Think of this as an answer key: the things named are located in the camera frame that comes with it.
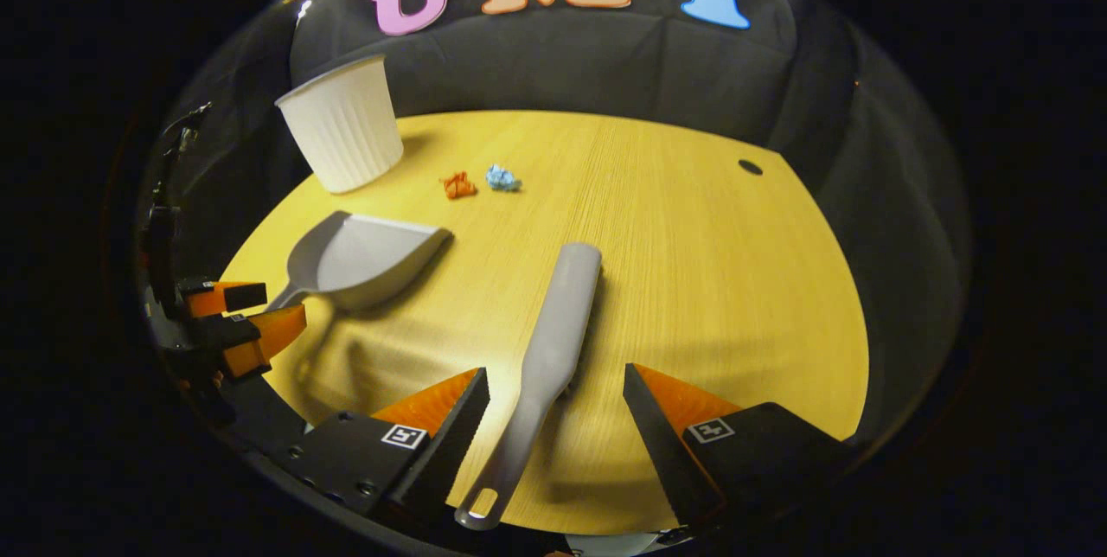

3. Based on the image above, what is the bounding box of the wooden desktop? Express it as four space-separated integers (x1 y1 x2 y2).
216 111 870 536

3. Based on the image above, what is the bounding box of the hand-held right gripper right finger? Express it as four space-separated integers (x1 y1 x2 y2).
623 362 859 541

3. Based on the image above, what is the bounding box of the small grey broom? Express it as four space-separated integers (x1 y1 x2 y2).
456 241 603 532

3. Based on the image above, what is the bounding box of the grey dustpan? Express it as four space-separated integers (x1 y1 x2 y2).
264 211 453 313

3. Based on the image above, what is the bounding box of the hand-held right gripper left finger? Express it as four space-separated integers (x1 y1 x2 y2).
259 367 491 541

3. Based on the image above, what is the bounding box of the white ribbed garbage bin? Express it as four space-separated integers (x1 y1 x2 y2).
275 54 405 195

